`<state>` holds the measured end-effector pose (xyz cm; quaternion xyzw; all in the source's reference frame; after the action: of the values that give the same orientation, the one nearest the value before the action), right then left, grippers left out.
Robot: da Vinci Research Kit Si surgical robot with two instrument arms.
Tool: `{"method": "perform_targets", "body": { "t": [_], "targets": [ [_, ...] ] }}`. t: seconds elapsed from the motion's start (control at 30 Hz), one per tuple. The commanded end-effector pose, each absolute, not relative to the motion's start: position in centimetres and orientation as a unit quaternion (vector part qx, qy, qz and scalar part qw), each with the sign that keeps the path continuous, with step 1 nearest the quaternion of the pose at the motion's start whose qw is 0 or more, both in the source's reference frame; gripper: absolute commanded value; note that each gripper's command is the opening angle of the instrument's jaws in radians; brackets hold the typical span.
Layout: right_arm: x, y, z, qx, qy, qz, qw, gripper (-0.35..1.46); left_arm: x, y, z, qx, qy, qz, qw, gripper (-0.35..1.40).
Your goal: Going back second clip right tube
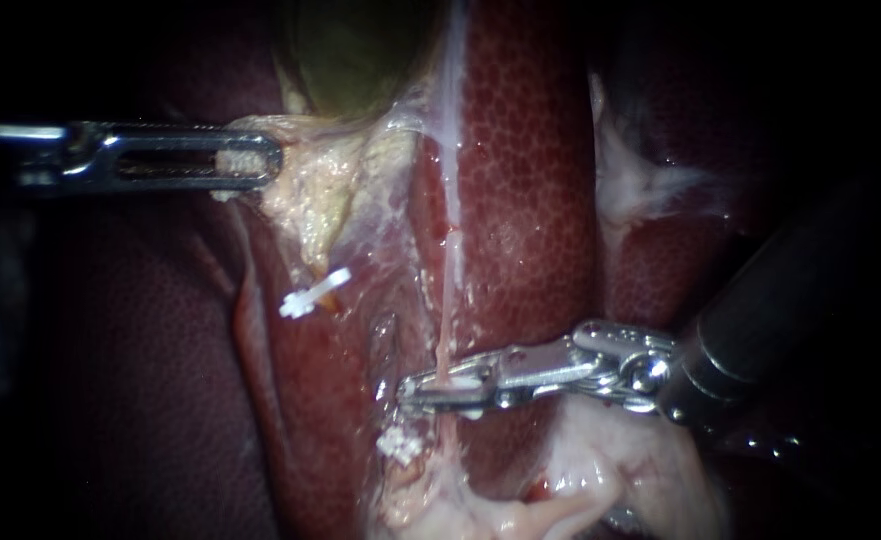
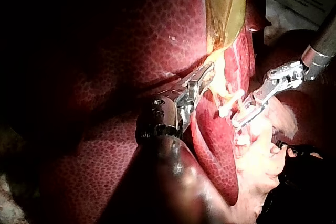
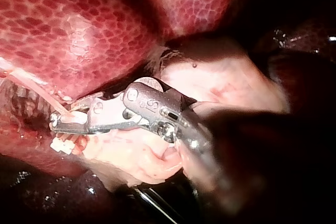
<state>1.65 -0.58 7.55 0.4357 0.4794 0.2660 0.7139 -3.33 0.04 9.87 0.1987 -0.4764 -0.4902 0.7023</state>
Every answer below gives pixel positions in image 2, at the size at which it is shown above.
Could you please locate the right arm instrument jaw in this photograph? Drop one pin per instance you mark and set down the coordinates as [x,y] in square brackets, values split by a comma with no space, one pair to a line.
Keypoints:
[252,116]
[250,102]

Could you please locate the dark red liver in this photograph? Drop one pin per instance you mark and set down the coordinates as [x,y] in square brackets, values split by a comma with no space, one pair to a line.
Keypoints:
[147,37]

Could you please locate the dark left arm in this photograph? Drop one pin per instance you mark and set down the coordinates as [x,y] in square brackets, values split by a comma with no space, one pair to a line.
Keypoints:
[170,182]

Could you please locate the pale fatty tissue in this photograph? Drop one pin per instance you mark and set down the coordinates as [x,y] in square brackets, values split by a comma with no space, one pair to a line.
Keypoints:
[260,161]

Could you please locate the right arm instrument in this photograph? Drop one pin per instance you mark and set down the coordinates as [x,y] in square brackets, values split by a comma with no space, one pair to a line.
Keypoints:
[286,75]

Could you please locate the white cloth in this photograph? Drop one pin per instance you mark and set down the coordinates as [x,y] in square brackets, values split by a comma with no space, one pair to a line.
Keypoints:
[9,203]

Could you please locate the white clip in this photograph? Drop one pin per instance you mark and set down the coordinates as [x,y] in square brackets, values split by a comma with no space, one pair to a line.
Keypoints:
[242,140]
[231,104]

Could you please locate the thin tube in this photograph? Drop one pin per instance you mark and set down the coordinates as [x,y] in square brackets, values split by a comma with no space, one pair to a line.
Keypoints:
[246,113]

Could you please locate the left arm instrument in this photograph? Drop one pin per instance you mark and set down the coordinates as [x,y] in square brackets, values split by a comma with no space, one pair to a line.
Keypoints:
[160,116]

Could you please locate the gallbladder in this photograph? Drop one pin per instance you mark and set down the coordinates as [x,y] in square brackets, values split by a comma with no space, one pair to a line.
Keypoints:
[224,6]

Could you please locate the dark right arm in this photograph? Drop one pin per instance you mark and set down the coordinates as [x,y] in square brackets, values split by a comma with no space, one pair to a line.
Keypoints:
[326,35]

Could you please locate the left arm instrument jaw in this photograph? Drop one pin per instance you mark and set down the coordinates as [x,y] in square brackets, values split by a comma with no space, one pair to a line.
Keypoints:
[203,87]
[202,73]

